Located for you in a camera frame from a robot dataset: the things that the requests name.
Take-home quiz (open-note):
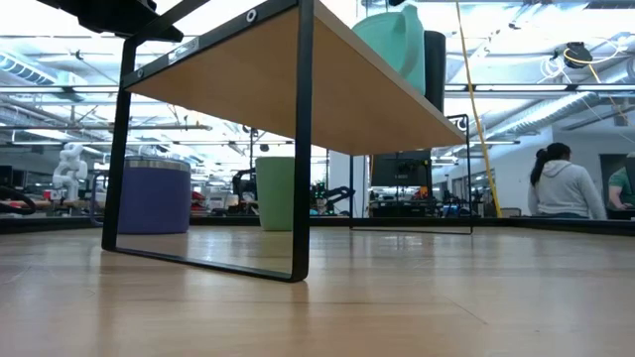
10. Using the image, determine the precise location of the person in white hoodie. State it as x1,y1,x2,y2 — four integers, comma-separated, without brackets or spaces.
527,142,607,220

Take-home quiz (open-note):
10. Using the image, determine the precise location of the purple tumbler mug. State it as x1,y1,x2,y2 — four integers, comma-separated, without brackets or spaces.
90,157,192,235

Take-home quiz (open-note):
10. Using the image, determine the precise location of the black ceiling cable reel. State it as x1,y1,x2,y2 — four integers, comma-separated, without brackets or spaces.
563,42,594,69

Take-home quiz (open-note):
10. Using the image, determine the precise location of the person in green shirt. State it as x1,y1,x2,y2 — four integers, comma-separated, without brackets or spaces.
607,153,635,212

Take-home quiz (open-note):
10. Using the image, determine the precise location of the yellow hanging cable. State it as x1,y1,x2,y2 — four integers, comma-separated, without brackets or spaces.
454,0,503,218

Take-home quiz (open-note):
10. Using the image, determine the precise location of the teal mug with handle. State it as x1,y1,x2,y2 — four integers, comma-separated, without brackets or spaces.
351,3,427,96

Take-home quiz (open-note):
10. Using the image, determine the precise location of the green plastic cup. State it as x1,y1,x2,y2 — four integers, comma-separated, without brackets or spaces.
255,156,297,232

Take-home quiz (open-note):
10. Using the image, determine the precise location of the black plastic cup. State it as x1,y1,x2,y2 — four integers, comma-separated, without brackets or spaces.
424,30,446,114

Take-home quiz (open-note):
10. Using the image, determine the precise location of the black table edge frame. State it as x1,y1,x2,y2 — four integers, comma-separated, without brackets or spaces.
0,213,635,237

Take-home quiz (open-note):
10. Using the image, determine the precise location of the black monitor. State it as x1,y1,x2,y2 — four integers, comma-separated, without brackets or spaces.
370,150,433,188

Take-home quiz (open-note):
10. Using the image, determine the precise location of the wooden shelf with black frame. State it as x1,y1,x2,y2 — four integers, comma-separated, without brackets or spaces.
101,0,473,284

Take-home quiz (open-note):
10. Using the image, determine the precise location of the black curved hose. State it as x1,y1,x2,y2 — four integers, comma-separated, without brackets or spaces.
0,185,37,217

